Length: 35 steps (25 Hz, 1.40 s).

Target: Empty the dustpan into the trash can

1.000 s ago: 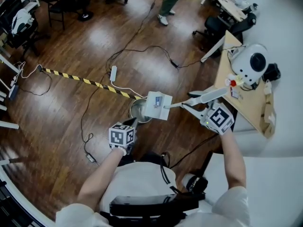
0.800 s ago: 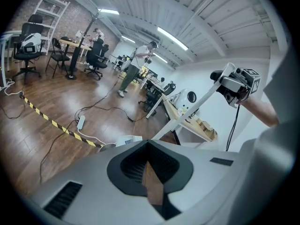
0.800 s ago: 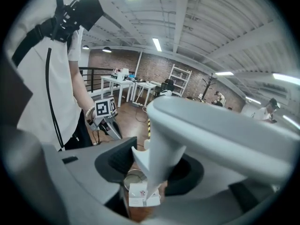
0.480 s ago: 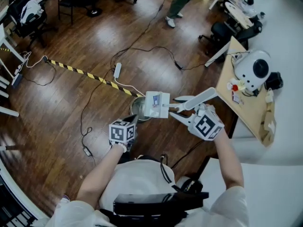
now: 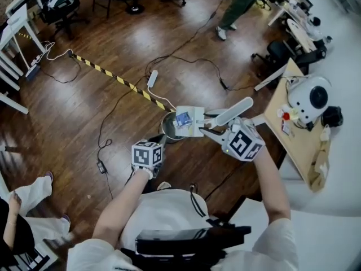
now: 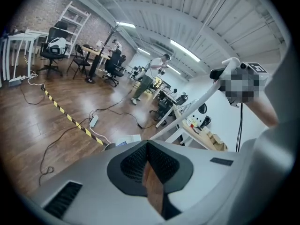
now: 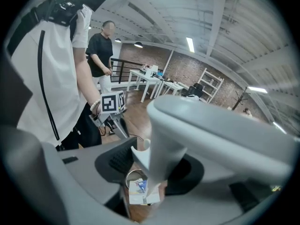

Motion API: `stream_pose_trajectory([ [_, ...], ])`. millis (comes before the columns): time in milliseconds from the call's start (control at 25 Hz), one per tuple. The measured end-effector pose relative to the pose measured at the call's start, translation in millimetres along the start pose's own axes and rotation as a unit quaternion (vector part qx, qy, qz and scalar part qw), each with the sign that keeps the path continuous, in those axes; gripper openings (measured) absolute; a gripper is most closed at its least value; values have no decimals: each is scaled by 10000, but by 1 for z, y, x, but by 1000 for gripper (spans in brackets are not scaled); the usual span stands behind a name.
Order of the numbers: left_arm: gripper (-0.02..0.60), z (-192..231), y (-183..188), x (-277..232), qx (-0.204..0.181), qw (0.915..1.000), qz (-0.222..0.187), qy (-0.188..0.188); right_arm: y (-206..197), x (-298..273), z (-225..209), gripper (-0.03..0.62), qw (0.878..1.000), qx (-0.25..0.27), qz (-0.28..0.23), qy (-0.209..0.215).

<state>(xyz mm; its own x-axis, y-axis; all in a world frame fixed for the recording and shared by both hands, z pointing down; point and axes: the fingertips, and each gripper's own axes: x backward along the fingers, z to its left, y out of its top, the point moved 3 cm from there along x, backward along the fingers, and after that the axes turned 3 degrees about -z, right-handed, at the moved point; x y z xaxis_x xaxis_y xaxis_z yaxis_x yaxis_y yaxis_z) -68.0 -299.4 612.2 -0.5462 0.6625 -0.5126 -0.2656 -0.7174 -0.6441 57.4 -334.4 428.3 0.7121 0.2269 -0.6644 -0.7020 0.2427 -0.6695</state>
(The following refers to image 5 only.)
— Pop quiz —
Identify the person's left forearm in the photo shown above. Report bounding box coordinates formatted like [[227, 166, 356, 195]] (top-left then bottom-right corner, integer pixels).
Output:
[[92, 169, 152, 248]]

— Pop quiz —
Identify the person's right hand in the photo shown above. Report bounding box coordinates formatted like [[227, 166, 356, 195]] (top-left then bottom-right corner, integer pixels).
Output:
[[239, 117, 259, 134]]

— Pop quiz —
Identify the white power strip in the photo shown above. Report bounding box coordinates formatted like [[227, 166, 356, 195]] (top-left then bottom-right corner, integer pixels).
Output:
[[147, 69, 159, 88]]

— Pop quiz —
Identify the brown paper bag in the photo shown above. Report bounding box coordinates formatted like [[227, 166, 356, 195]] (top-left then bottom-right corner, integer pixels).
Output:
[[306, 139, 331, 194]]

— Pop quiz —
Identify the black bag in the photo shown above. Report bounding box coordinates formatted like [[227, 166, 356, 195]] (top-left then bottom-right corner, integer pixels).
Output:
[[321, 105, 344, 128]]

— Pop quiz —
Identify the small booklet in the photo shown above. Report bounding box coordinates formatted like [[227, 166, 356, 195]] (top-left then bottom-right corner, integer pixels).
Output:
[[280, 121, 293, 137]]

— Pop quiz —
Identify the light wooden desk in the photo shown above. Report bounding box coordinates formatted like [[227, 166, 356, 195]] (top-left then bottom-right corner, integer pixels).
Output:
[[253, 57, 331, 194]]

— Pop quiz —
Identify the person's right forearm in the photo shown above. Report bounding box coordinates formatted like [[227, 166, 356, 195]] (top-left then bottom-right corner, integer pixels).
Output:
[[252, 148, 292, 228]]

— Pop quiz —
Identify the grey power strip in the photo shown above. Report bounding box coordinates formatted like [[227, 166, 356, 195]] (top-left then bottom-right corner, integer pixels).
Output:
[[25, 54, 42, 80]]

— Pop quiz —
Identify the black head camera mount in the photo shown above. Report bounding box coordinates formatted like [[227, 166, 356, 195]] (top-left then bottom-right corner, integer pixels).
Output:
[[134, 226, 252, 271]]

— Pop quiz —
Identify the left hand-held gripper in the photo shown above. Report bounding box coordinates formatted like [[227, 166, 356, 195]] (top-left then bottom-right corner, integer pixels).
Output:
[[131, 133, 171, 180]]

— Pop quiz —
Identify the metal waste bin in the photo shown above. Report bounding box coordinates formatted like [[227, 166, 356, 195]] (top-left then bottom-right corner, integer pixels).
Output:
[[160, 110, 187, 145]]

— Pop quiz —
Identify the white power cable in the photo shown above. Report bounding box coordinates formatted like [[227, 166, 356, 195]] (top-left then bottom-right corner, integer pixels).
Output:
[[147, 85, 176, 110]]

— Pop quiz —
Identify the white table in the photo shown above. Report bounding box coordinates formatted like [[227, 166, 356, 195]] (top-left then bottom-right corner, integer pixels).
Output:
[[0, 0, 47, 115]]

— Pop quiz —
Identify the white bead bracelet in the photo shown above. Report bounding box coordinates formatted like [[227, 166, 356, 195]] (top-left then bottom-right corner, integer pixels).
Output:
[[134, 167, 155, 180]]

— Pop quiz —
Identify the black chair with clothes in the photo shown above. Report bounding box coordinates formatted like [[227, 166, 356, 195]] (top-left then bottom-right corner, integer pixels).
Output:
[[33, 0, 89, 41]]

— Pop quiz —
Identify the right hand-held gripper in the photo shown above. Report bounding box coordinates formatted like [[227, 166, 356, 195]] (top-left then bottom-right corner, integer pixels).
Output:
[[201, 108, 266, 163]]

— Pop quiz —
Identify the person's white shirt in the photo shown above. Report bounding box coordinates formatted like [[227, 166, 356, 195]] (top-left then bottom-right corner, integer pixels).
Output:
[[66, 189, 300, 271]]

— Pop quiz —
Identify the white round appliance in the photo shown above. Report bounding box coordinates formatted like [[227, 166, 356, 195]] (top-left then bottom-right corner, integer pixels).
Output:
[[287, 75, 333, 124]]

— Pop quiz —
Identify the black white patterned board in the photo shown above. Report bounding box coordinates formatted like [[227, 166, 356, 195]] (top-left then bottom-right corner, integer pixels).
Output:
[[12, 248, 51, 271]]

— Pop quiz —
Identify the yellow black striped tape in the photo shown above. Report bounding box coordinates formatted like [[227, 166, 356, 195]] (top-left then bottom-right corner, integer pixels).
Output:
[[72, 54, 176, 113]]

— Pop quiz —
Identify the white office desk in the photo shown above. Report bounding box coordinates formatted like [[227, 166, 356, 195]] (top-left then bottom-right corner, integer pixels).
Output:
[[267, 0, 319, 53]]

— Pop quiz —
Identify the blue packet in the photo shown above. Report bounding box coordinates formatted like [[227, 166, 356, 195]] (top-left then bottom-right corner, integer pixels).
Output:
[[175, 112, 194, 128]]

